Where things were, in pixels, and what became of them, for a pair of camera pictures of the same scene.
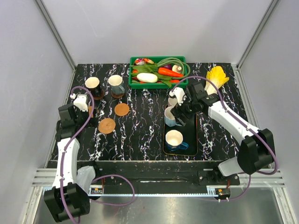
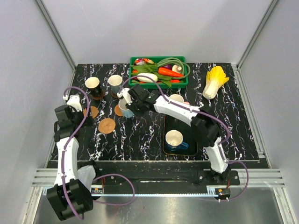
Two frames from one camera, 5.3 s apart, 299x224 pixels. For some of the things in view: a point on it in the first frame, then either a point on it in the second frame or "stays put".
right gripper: (177, 111) to (131, 107)
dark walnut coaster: (119, 96) stays put
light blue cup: (169, 119) to (125, 112)
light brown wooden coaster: (122, 109) stays put
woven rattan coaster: (106, 126) stays put
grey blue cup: (114, 81) stays put
